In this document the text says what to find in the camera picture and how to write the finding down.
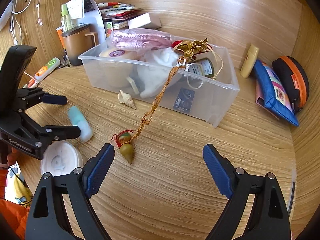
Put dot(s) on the clear plastic storage box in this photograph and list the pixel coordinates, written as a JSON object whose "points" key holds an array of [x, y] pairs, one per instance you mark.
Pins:
{"points": [[202, 100]]}

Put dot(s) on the person's left forearm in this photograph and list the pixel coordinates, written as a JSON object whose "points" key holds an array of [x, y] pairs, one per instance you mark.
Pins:
{"points": [[10, 217]]}

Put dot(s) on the yellow tube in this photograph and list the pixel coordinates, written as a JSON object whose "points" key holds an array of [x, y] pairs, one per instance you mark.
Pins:
{"points": [[249, 61]]}

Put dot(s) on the teal white packet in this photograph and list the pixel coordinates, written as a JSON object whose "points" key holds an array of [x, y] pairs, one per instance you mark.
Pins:
{"points": [[81, 127]]}

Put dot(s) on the white plastic stand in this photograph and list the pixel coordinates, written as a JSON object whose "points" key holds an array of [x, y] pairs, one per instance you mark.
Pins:
{"points": [[96, 17]]}

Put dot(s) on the printed cloth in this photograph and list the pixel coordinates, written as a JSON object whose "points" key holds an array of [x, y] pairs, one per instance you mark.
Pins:
{"points": [[20, 192]]}

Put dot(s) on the wooden desktop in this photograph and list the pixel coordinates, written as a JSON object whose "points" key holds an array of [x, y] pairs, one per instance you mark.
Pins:
{"points": [[187, 185]]}

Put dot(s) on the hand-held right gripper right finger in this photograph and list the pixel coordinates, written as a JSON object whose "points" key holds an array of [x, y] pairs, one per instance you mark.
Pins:
{"points": [[217, 172]]}

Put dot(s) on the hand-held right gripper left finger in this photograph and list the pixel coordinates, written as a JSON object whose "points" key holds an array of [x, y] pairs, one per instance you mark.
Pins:
{"points": [[100, 172]]}

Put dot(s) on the marker pens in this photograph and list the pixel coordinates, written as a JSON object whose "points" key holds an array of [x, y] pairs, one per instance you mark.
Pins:
{"points": [[30, 83]]}

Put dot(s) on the blue staple box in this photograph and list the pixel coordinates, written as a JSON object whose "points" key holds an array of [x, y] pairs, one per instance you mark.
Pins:
{"points": [[183, 99]]}

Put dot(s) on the white tape roll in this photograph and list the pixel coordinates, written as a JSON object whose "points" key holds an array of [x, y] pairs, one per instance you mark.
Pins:
{"points": [[117, 53]]}

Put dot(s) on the person's left hand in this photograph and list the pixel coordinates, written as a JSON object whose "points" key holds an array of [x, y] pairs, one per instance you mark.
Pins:
{"points": [[12, 158]]}

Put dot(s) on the cream seashell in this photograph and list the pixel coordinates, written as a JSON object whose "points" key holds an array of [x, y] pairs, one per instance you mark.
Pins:
{"points": [[124, 97]]}

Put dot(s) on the white green glue tube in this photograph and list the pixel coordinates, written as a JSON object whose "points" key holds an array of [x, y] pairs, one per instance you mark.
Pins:
{"points": [[47, 69]]}

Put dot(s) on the dark green jar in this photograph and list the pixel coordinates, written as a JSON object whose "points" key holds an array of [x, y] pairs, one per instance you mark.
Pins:
{"points": [[206, 67]]}

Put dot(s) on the orange tube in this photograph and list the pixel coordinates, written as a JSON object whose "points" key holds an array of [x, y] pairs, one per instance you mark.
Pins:
{"points": [[60, 38]]}

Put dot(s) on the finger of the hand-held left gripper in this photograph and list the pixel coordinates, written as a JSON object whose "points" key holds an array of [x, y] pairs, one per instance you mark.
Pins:
{"points": [[55, 100], [67, 132]]}

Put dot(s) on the light green bottle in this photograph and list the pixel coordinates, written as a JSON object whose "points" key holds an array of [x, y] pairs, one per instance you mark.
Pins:
{"points": [[66, 17]]}

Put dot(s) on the black orange zip case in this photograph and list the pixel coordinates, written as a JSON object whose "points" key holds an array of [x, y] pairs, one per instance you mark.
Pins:
{"points": [[287, 77]]}

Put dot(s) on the white paper note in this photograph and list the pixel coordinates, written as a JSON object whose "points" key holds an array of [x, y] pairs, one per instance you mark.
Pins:
{"points": [[75, 7]]}

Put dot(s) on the pink mesh bag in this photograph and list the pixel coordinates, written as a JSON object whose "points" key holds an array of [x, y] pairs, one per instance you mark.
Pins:
{"points": [[135, 40]]}

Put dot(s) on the white cardboard box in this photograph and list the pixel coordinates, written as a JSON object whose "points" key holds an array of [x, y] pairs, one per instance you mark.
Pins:
{"points": [[143, 21]]}

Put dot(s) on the fruit printed box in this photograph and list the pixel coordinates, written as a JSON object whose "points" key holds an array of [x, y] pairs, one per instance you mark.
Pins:
{"points": [[108, 29]]}

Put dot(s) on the brown cup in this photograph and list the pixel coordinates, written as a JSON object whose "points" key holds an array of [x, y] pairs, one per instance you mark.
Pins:
{"points": [[76, 45]]}

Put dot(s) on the blue pencil case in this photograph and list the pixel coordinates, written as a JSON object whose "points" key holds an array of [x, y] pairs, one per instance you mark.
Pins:
{"points": [[272, 92]]}

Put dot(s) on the white round embossed container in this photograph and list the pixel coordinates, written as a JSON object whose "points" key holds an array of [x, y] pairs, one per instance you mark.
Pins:
{"points": [[60, 160]]}

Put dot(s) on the stack of booklets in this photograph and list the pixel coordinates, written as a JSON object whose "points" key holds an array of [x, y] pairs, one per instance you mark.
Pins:
{"points": [[120, 11]]}

